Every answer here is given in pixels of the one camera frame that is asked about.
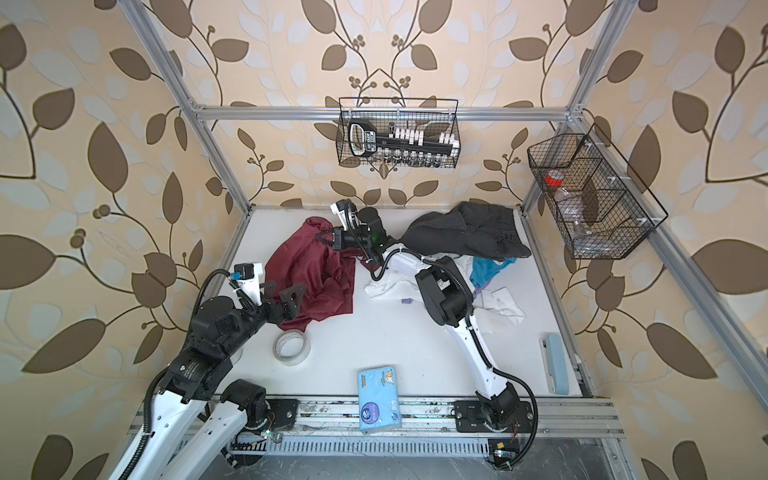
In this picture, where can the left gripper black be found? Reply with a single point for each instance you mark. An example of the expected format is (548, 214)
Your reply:
(287, 311)

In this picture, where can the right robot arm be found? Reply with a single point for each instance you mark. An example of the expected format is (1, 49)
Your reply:
(504, 402)

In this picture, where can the black wire basket right wall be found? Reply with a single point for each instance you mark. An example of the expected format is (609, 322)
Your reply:
(620, 208)

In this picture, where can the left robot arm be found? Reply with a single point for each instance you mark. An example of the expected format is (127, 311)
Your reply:
(198, 372)

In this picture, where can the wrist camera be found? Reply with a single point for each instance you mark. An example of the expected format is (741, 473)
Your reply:
(346, 210)
(247, 278)

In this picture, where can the blue tissue pack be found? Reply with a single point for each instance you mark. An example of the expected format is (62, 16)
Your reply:
(379, 408)

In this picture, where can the black wire basket wall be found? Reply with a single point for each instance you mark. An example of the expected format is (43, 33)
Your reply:
(432, 114)
(620, 208)

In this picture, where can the teal blue cloth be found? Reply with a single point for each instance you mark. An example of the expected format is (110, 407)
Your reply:
(484, 270)

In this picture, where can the dark grey jeans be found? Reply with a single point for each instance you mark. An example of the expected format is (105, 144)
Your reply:
(486, 231)

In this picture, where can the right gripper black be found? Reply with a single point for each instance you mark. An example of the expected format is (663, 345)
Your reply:
(338, 243)

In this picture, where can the aluminium frame post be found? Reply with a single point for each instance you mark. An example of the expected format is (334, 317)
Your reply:
(572, 114)

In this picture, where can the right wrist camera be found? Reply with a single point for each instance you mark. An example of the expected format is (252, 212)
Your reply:
(346, 210)

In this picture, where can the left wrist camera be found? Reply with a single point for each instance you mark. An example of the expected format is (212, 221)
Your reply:
(247, 278)

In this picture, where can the red capped plastic bottle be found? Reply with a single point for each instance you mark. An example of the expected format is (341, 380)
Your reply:
(569, 204)

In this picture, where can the black wire basket back wall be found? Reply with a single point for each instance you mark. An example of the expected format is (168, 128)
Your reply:
(432, 114)

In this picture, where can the white shirt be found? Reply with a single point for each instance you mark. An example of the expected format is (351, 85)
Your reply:
(498, 308)

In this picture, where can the clear tape roll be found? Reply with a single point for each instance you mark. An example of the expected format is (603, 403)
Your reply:
(291, 347)

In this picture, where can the black white tool set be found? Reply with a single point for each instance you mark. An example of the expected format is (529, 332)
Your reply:
(399, 145)

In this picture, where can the light blue lint brush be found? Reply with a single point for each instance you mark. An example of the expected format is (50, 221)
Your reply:
(556, 363)

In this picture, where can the maroon cloth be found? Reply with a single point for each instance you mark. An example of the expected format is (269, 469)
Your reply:
(328, 275)

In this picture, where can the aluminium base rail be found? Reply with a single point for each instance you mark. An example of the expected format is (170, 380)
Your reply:
(428, 427)

